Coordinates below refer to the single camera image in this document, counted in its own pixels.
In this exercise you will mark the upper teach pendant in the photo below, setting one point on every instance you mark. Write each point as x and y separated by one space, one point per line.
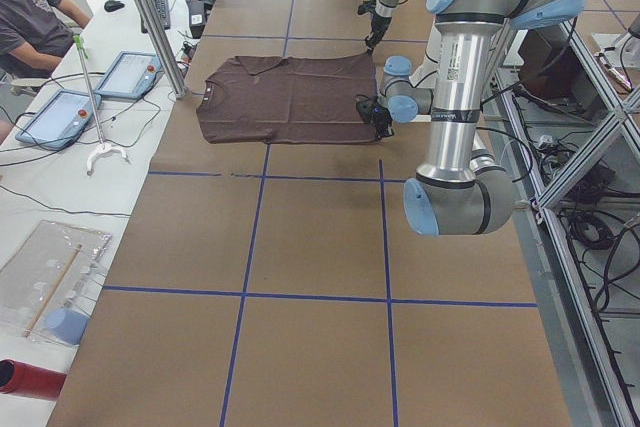
130 76

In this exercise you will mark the aluminium frame post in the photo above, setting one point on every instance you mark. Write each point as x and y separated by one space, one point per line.
161 45

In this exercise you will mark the blue white small device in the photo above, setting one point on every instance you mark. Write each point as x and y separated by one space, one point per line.
67 325

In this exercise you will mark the lower teach pendant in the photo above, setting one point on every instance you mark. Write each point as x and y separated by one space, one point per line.
59 122

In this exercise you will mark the clear plastic bag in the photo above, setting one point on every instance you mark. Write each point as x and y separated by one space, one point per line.
57 266

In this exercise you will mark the brown box under frame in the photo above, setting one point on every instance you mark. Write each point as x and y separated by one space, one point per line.
546 73

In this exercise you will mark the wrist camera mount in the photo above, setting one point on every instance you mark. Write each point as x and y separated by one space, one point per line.
367 108
366 7

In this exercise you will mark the teach pendant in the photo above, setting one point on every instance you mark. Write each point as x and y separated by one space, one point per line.
59 122
130 76

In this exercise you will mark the left aluminium frame rack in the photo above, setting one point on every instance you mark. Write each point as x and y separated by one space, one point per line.
580 223

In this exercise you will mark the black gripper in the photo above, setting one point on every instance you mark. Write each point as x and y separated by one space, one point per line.
376 28
381 119

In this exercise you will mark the red bottle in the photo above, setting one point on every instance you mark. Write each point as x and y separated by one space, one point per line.
26 380

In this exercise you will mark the black computer mouse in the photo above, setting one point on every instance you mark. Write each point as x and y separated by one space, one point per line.
113 5

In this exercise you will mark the seated person grey shirt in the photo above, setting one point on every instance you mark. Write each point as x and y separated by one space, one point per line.
33 39

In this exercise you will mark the black keyboard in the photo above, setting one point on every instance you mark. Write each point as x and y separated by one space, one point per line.
162 8

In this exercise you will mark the dark brown t-shirt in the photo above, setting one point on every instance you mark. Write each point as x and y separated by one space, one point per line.
288 100

